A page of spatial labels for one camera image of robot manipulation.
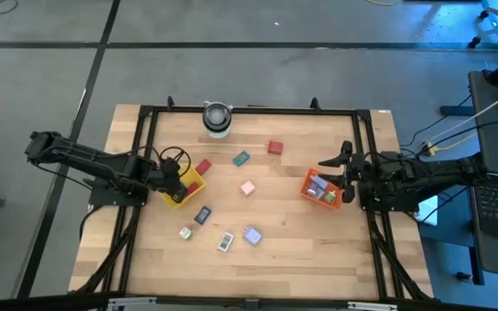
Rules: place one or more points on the black aluminium table frame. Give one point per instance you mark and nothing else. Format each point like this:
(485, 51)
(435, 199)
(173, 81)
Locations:
(253, 110)

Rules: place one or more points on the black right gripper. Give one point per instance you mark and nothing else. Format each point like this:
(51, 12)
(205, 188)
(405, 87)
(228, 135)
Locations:
(355, 170)

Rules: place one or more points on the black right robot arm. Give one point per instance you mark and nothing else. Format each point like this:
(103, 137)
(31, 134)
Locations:
(426, 170)

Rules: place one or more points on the white cylinder holder black rim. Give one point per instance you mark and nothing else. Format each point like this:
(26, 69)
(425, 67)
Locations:
(217, 131)

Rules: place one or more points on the white ball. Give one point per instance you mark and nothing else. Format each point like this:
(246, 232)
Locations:
(217, 116)

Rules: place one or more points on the red oblong block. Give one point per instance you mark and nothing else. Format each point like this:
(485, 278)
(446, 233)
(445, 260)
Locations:
(203, 166)

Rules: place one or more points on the silver aluminium bar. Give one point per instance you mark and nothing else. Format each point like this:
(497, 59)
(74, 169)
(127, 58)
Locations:
(132, 302)
(372, 306)

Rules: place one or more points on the blue flat box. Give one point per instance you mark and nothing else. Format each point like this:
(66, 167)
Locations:
(202, 215)

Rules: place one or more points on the lavender slotted adapter box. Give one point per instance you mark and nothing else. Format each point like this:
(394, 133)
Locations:
(253, 236)

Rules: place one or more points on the yellow plastic basket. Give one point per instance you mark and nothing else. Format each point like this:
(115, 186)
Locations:
(192, 175)

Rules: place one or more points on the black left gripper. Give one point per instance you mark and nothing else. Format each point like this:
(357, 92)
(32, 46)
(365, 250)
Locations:
(170, 175)

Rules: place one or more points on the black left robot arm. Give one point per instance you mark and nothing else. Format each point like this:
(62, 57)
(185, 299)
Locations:
(102, 166)

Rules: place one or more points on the green white rounded box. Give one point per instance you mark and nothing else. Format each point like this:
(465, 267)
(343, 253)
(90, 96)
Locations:
(330, 197)

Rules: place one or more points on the pale green small cube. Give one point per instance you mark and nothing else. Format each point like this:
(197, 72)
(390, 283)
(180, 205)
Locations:
(185, 233)

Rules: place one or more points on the teal small box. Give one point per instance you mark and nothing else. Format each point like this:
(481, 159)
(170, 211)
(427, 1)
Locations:
(241, 158)

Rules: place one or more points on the white flat slotted box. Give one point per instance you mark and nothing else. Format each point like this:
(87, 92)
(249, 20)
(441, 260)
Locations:
(225, 242)

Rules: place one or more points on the black desk with pole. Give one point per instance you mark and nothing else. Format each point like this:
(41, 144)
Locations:
(495, 129)

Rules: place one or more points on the white paper sheet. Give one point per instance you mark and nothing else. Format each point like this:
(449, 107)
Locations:
(428, 211)

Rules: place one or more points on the black gantry beam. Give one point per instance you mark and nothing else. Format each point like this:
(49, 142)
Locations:
(59, 301)

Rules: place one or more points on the red square block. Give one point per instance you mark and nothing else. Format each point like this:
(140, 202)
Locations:
(275, 147)

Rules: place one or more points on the pink block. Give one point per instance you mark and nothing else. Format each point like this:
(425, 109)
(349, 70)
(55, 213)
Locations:
(247, 188)

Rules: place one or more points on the orange plastic basket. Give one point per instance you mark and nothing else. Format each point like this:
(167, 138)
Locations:
(318, 203)

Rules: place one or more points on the purple box white lid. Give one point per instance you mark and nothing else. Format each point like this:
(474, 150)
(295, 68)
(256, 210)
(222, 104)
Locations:
(312, 188)

